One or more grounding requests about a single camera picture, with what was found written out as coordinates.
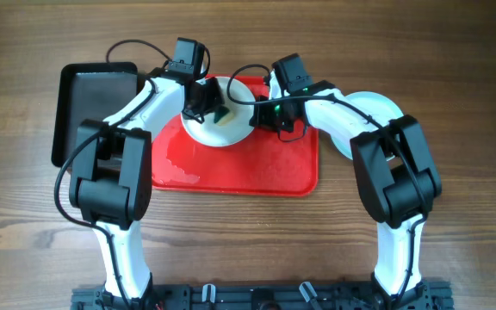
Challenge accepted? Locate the light green plate front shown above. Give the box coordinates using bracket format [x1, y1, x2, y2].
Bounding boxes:
[331, 91, 404, 160]

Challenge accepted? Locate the black aluminium base frame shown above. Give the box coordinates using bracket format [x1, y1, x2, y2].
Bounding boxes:
[70, 280, 455, 310]

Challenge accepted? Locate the white round plate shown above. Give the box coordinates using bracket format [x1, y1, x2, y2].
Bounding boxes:
[182, 77, 254, 147]

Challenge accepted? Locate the red plastic tray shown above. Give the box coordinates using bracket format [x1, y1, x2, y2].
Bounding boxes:
[150, 75, 319, 198]

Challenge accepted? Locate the yellow green sponge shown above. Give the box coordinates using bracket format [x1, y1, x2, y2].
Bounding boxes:
[214, 106, 234, 126]

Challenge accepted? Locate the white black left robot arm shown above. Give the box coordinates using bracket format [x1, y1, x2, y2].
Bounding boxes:
[62, 70, 224, 309]

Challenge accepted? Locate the black rectangular tray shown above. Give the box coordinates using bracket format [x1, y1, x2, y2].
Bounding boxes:
[51, 62, 138, 167]

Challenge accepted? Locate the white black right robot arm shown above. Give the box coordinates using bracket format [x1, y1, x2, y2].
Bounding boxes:
[258, 79, 442, 308]

